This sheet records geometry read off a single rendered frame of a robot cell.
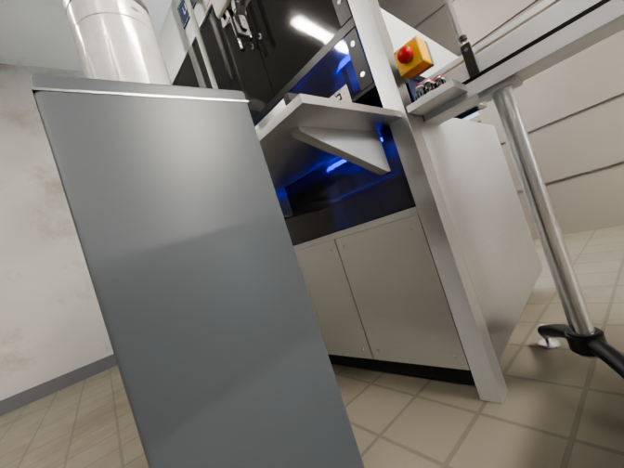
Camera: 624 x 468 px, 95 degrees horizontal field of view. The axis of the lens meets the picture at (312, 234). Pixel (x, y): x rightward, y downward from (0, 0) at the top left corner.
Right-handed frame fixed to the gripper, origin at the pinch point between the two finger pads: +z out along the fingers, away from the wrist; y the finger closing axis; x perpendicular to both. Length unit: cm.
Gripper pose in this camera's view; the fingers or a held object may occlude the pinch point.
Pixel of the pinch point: (240, 28)
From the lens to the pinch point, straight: 80.5
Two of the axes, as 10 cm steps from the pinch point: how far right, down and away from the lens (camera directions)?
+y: -6.5, 2.3, 7.3
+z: 3.1, 9.5, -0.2
